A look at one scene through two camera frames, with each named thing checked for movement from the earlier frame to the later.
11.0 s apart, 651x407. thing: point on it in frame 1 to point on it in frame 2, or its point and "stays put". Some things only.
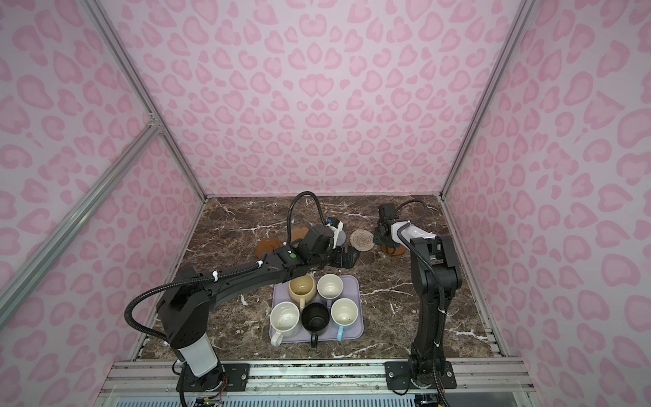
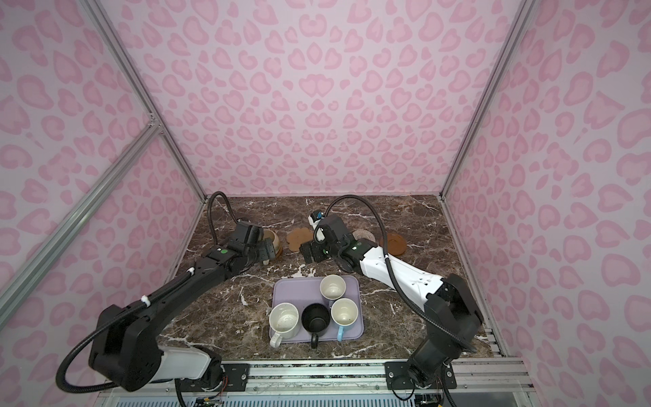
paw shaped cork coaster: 298,233 stays put
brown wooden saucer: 398,250 stays put
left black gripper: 342,261 to 265,253
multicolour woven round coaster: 362,239 stays put
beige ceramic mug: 303,289 to 269,233
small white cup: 330,286 stays put
